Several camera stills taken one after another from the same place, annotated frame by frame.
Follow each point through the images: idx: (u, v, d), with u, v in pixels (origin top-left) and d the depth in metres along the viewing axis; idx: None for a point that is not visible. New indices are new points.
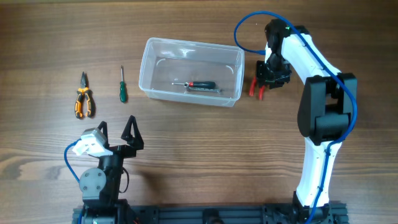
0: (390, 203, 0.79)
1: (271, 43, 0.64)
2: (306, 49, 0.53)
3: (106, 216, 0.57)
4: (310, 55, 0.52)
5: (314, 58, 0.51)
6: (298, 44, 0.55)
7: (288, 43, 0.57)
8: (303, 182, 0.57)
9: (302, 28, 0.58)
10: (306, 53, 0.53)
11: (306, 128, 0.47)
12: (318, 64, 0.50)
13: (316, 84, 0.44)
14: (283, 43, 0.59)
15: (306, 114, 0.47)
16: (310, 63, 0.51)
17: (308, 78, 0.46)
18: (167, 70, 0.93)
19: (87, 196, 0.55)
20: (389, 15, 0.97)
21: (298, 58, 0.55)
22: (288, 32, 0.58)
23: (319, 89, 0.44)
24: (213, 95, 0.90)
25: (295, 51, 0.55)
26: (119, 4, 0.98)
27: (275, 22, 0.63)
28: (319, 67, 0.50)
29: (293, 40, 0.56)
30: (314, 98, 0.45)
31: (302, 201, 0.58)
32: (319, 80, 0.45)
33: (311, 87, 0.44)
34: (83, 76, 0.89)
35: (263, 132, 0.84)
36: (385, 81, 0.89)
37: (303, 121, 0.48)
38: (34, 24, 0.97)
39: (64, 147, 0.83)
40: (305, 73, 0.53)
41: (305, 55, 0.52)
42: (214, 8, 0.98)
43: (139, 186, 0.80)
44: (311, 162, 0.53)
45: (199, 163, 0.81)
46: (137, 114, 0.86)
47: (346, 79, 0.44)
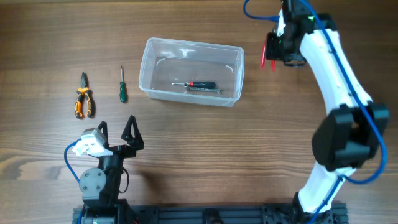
0: (390, 203, 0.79)
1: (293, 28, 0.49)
2: (333, 60, 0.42)
3: (105, 217, 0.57)
4: (336, 70, 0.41)
5: (342, 76, 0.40)
6: (324, 48, 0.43)
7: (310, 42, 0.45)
8: (307, 191, 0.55)
9: (329, 22, 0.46)
10: (331, 66, 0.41)
11: (323, 158, 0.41)
12: (347, 86, 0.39)
13: (343, 121, 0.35)
14: (302, 38, 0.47)
15: (324, 146, 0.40)
16: (336, 81, 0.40)
17: (333, 111, 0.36)
18: (167, 70, 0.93)
19: (87, 196, 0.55)
20: (388, 14, 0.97)
21: (319, 68, 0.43)
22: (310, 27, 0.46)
23: (346, 127, 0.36)
24: (212, 94, 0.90)
25: (318, 58, 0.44)
26: (119, 4, 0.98)
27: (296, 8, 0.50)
28: (347, 90, 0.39)
29: (317, 41, 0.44)
30: (339, 135, 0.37)
31: (305, 207, 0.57)
32: (346, 113, 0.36)
33: (336, 125, 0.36)
34: (83, 76, 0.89)
35: (263, 132, 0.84)
36: (385, 81, 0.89)
37: (319, 147, 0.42)
38: (34, 24, 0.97)
39: (64, 147, 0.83)
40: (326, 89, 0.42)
41: (329, 69, 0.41)
42: (214, 8, 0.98)
43: (139, 186, 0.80)
44: (317, 182, 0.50)
45: (199, 163, 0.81)
46: (136, 114, 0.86)
47: (375, 114, 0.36)
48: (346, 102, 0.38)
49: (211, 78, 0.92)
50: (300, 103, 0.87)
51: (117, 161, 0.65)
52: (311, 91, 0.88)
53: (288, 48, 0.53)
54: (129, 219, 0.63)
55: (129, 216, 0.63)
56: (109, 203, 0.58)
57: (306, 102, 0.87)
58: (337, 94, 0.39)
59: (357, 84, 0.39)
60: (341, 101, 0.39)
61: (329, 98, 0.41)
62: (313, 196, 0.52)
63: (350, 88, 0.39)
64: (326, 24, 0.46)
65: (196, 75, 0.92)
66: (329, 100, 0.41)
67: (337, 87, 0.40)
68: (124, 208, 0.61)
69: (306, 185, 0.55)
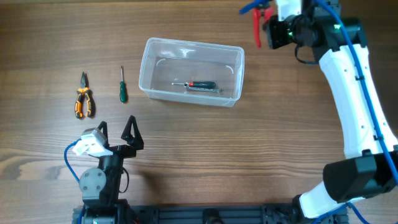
0: (390, 203, 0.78)
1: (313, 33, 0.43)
2: (360, 91, 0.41)
3: (106, 217, 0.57)
4: (363, 105, 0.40)
5: (369, 114, 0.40)
6: (350, 76, 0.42)
7: (335, 66, 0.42)
8: (310, 200, 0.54)
9: (358, 31, 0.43)
10: (357, 101, 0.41)
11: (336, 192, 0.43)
12: (373, 127, 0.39)
13: (366, 170, 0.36)
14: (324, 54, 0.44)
15: (341, 185, 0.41)
16: (362, 119, 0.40)
17: (357, 160, 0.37)
18: (167, 69, 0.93)
19: (86, 196, 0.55)
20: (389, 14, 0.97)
21: (344, 97, 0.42)
22: (336, 38, 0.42)
23: (369, 175, 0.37)
24: (212, 94, 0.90)
25: (342, 88, 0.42)
26: (119, 4, 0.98)
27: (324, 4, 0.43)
28: (372, 132, 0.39)
29: (343, 63, 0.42)
30: (360, 181, 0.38)
31: (305, 213, 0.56)
32: (371, 163, 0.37)
33: (359, 174, 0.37)
34: (83, 76, 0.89)
35: (263, 133, 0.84)
36: (385, 81, 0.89)
37: (333, 180, 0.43)
38: (34, 24, 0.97)
39: (64, 147, 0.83)
40: (349, 120, 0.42)
41: (357, 105, 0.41)
42: (214, 8, 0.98)
43: (139, 186, 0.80)
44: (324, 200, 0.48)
45: (199, 163, 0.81)
46: (136, 114, 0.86)
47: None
48: (370, 147, 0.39)
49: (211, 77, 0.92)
50: (300, 103, 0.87)
51: (117, 161, 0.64)
52: (311, 91, 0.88)
53: (300, 42, 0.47)
54: (129, 218, 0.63)
55: (129, 216, 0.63)
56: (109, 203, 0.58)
57: (306, 102, 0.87)
58: (362, 135, 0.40)
59: (384, 124, 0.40)
60: (365, 144, 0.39)
61: (351, 132, 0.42)
62: (318, 208, 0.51)
63: (377, 130, 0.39)
64: (352, 35, 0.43)
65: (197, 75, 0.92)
66: (350, 134, 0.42)
67: (362, 127, 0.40)
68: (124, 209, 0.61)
69: (311, 194, 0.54)
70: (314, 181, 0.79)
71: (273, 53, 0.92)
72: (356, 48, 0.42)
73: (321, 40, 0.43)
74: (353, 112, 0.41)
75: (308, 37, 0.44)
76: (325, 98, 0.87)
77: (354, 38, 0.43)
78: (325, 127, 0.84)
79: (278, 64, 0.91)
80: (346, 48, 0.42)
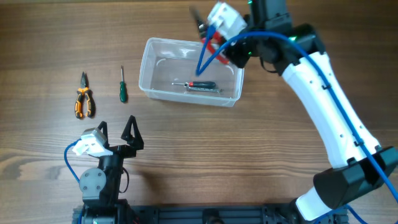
0: (390, 203, 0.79)
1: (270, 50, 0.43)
2: (330, 99, 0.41)
3: (106, 216, 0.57)
4: (336, 113, 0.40)
5: (345, 121, 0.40)
6: (317, 86, 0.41)
7: (300, 79, 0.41)
8: (306, 203, 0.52)
9: (313, 38, 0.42)
10: (330, 111, 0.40)
11: (326, 202, 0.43)
12: (352, 134, 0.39)
13: (354, 180, 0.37)
14: (285, 69, 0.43)
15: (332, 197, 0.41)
16: (337, 129, 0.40)
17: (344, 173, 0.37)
18: (167, 70, 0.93)
19: (87, 196, 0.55)
20: (388, 15, 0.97)
21: (316, 108, 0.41)
22: (293, 53, 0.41)
23: (357, 183, 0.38)
24: (212, 94, 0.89)
25: (312, 99, 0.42)
26: (119, 4, 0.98)
27: (273, 17, 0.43)
28: (353, 138, 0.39)
29: (306, 75, 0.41)
30: (349, 191, 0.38)
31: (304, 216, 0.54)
32: (357, 172, 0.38)
33: (348, 186, 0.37)
34: (83, 76, 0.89)
35: (263, 133, 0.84)
36: (384, 81, 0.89)
37: (322, 190, 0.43)
38: (34, 24, 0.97)
39: (64, 147, 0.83)
40: (326, 133, 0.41)
41: (331, 116, 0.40)
42: (214, 8, 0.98)
43: (138, 186, 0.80)
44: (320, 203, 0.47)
45: (199, 163, 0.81)
46: (137, 114, 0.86)
47: (386, 162, 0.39)
48: (354, 155, 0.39)
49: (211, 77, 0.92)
50: (300, 103, 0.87)
51: (117, 161, 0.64)
52: None
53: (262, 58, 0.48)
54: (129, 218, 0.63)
55: (129, 216, 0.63)
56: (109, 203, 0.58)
57: None
58: (344, 145, 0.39)
59: (360, 127, 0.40)
60: (348, 154, 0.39)
61: (331, 143, 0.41)
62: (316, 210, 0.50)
63: (356, 136, 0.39)
64: (309, 45, 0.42)
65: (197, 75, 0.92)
66: (331, 145, 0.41)
67: (341, 136, 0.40)
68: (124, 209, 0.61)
69: (306, 197, 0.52)
70: None
71: None
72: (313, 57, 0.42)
73: (279, 56, 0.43)
74: (329, 124, 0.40)
75: (267, 53, 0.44)
76: None
77: (311, 46, 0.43)
78: None
79: None
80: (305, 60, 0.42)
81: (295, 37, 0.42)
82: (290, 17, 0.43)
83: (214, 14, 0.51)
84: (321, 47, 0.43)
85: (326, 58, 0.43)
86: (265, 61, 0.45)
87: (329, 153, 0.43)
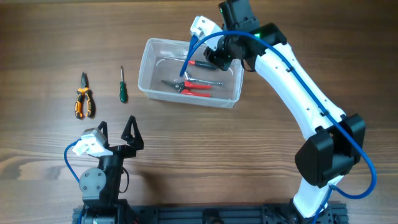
0: (390, 202, 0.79)
1: (241, 46, 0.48)
2: (295, 79, 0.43)
3: (106, 217, 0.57)
4: (301, 90, 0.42)
5: (310, 96, 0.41)
6: (282, 70, 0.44)
7: (267, 65, 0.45)
8: (302, 200, 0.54)
9: (278, 33, 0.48)
10: (295, 88, 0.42)
11: (311, 179, 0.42)
12: (317, 106, 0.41)
13: (323, 144, 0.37)
14: (256, 62, 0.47)
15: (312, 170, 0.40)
16: (303, 102, 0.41)
17: (311, 139, 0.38)
18: (167, 70, 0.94)
19: (87, 196, 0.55)
20: (388, 15, 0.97)
21: (284, 90, 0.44)
22: (259, 45, 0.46)
23: (328, 149, 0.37)
24: (213, 88, 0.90)
25: (279, 81, 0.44)
26: (119, 4, 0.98)
27: (242, 20, 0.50)
28: (318, 110, 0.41)
29: (272, 62, 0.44)
30: (323, 158, 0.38)
31: (303, 213, 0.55)
32: (325, 137, 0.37)
33: (318, 152, 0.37)
34: (83, 76, 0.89)
35: (262, 133, 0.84)
36: (384, 81, 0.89)
37: (304, 168, 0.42)
38: (34, 24, 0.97)
39: (64, 147, 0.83)
40: (298, 115, 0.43)
41: (296, 93, 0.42)
42: (214, 8, 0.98)
43: (139, 186, 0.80)
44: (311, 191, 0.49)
45: (199, 163, 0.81)
46: (137, 114, 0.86)
47: (353, 128, 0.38)
48: (321, 124, 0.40)
49: (208, 68, 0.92)
50: None
51: (117, 160, 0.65)
52: None
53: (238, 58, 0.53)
54: (129, 218, 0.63)
55: (129, 216, 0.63)
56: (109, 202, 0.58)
57: None
58: (310, 117, 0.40)
59: (324, 100, 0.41)
60: (314, 124, 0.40)
61: (302, 121, 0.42)
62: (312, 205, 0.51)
63: (319, 107, 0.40)
64: (273, 39, 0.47)
65: (194, 66, 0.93)
66: (303, 123, 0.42)
67: (307, 109, 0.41)
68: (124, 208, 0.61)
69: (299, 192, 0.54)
70: None
71: None
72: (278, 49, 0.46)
73: (249, 52, 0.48)
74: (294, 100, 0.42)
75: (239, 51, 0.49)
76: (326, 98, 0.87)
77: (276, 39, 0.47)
78: None
79: None
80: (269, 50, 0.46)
81: (259, 33, 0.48)
82: (257, 20, 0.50)
83: (195, 25, 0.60)
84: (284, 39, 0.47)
85: (290, 48, 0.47)
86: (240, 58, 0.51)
87: (304, 134, 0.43)
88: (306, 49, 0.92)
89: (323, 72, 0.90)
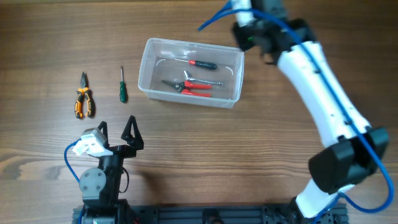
0: (390, 203, 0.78)
1: (267, 39, 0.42)
2: (321, 81, 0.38)
3: (106, 217, 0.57)
4: (326, 94, 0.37)
5: (335, 101, 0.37)
6: (308, 70, 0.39)
7: (291, 62, 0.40)
8: (306, 200, 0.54)
9: (305, 31, 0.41)
10: (320, 91, 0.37)
11: (322, 185, 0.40)
12: (342, 114, 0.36)
13: (345, 156, 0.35)
14: (280, 58, 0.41)
15: (326, 176, 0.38)
16: (328, 108, 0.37)
17: (333, 148, 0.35)
18: (167, 70, 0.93)
19: (87, 196, 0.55)
20: (388, 15, 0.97)
21: (306, 91, 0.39)
22: (287, 40, 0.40)
23: (347, 161, 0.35)
24: (213, 88, 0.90)
25: (303, 81, 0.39)
26: (119, 4, 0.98)
27: (270, 9, 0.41)
28: (342, 118, 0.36)
29: (298, 60, 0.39)
30: (340, 168, 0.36)
31: (305, 213, 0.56)
32: (347, 147, 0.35)
33: (339, 162, 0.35)
34: (83, 76, 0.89)
35: (263, 132, 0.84)
36: (384, 81, 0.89)
37: (316, 173, 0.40)
38: (34, 24, 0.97)
39: (64, 147, 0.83)
40: (318, 119, 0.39)
41: (321, 96, 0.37)
42: (214, 7, 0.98)
43: (139, 186, 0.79)
44: (317, 196, 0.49)
45: (199, 163, 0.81)
46: (137, 114, 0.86)
47: (377, 142, 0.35)
48: (344, 132, 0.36)
49: (208, 68, 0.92)
50: (300, 103, 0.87)
51: (118, 160, 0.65)
52: None
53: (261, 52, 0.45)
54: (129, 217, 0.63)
55: (129, 215, 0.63)
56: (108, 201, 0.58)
57: None
58: (333, 125, 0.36)
59: (350, 108, 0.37)
60: (338, 133, 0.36)
61: (323, 127, 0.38)
62: (315, 206, 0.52)
63: (345, 115, 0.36)
64: (303, 35, 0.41)
65: (194, 66, 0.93)
66: (323, 129, 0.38)
67: (331, 116, 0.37)
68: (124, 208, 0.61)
69: (305, 194, 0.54)
70: None
71: None
72: (306, 45, 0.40)
73: (274, 46, 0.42)
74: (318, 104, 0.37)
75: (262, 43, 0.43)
76: None
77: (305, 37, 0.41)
78: None
79: None
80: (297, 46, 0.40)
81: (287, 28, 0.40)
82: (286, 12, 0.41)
83: None
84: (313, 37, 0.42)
85: (318, 47, 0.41)
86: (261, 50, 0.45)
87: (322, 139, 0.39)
88: None
89: None
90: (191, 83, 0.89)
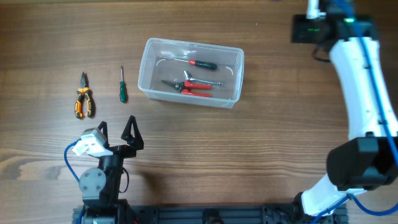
0: (390, 203, 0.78)
1: (327, 25, 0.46)
2: (367, 78, 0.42)
3: (106, 217, 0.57)
4: (369, 89, 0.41)
5: (375, 99, 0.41)
6: (359, 63, 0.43)
7: (346, 51, 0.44)
8: (312, 197, 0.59)
9: (369, 26, 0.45)
10: (364, 86, 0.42)
11: (339, 174, 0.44)
12: (378, 113, 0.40)
13: (366, 150, 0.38)
14: (336, 45, 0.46)
15: (345, 167, 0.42)
16: (367, 104, 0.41)
17: (359, 139, 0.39)
18: (167, 70, 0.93)
19: (87, 196, 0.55)
20: None
21: (352, 83, 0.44)
22: (346, 29, 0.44)
23: (368, 155, 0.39)
24: (213, 88, 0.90)
25: (351, 72, 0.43)
26: (119, 4, 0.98)
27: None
28: (377, 117, 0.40)
29: (352, 51, 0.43)
30: (360, 162, 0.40)
31: (306, 209, 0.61)
32: (372, 144, 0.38)
33: (358, 152, 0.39)
34: (83, 76, 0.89)
35: (263, 133, 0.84)
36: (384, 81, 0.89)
37: (337, 163, 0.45)
38: (34, 24, 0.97)
39: (64, 147, 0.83)
40: (352, 109, 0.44)
41: (364, 90, 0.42)
42: (214, 8, 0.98)
43: (139, 186, 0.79)
44: (324, 193, 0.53)
45: (199, 163, 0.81)
46: (136, 114, 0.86)
47: None
48: (374, 130, 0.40)
49: (208, 68, 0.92)
50: (300, 103, 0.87)
51: (117, 160, 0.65)
52: (311, 90, 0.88)
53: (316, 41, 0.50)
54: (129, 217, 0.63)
55: (129, 215, 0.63)
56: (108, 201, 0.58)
57: (306, 102, 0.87)
58: (367, 119, 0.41)
59: (388, 111, 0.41)
60: (369, 129, 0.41)
61: (356, 119, 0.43)
62: (319, 205, 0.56)
63: (381, 115, 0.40)
64: (365, 28, 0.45)
65: (194, 66, 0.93)
66: (356, 120, 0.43)
67: (367, 111, 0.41)
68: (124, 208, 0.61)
69: (313, 189, 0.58)
70: (314, 182, 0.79)
71: (273, 53, 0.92)
72: (365, 40, 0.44)
73: (333, 33, 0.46)
74: (359, 96, 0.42)
75: (321, 30, 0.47)
76: (326, 98, 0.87)
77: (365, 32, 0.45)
78: (326, 127, 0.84)
79: (277, 64, 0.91)
80: (355, 38, 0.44)
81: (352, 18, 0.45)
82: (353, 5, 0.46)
83: None
84: (374, 35, 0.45)
85: (377, 45, 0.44)
86: (317, 38, 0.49)
87: (352, 127, 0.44)
88: (306, 49, 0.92)
89: (323, 72, 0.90)
90: (191, 83, 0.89)
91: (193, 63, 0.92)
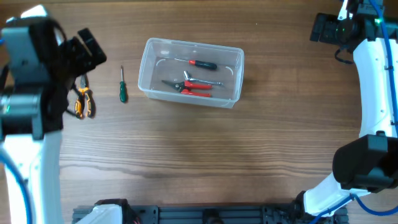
0: (390, 202, 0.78)
1: (356, 25, 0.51)
2: (387, 78, 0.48)
3: (25, 94, 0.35)
4: (385, 91, 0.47)
5: (390, 101, 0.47)
6: (380, 65, 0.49)
7: (370, 51, 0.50)
8: (313, 197, 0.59)
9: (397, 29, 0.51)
10: (382, 87, 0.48)
11: (345, 171, 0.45)
12: (392, 114, 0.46)
13: (376, 149, 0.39)
14: (361, 45, 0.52)
15: (352, 164, 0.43)
16: (382, 104, 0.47)
17: (370, 138, 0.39)
18: (167, 69, 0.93)
19: (17, 27, 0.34)
20: None
21: (371, 81, 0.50)
22: (372, 29, 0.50)
23: (377, 155, 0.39)
24: (213, 88, 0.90)
25: (372, 71, 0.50)
26: (118, 4, 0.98)
27: (367, 3, 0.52)
28: (391, 117, 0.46)
29: (377, 53, 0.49)
30: (367, 160, 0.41)
31: (306, 208, 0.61)
32: (381, 143, 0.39)
33: (367, 151, 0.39)
34: (83, 76, 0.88)
35: (263, 133, 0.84)
36: None
37: (344, 160, 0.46)
38: None
39: (64, 147, 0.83)
40: (369, 105, 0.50)
41: (381, 91, 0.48)
42: (214, 7, 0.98)
43: (138, 186, 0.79)
44: (326, 192, 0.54)
45: (199, 163, 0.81)
46: (136, 114, 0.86)
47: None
48: (386, 129, 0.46)
49: (208, 68, 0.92)
50: (300, 103, 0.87)
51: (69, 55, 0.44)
52: (311, 90, 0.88)
53: (345, 40, 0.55)
54: (53, 163, 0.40)
55: (58, 106, 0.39)
56: (58, 50, 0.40)
57: (306, 102, 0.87)
58: (380, 117, 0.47)
59: None
60: (382, 127, 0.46)
61: (370, 116, 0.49)
62: (319, 205, 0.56)
63: (394, 117, 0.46)
64: (393, 32, 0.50)
65: (194, 66, 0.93)
66: (369, 116, 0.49)
67: (381, 111, 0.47)
68: (63, 72, 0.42)
69: (315, 190, 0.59)
70: (314, 182, 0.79)
71: (273, 53, 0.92)
72: (390, 43, 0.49)
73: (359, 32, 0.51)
74: (375, 95, 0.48)
75: (349, 28, 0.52)
76: (326, 97, 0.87)
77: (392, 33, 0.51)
78: (326, 127, 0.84)
79: (278, 64, 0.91)
80: (381, 40, 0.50)
81: (379, 20, 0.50)
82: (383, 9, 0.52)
83: None
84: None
85: None
86: (346, 37, 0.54)
87: (364, 120, 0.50)
88: (306, 49, 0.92)
89: (323, 72, 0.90)
90: (191, 83, 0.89)
91: (193, 63, 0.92)
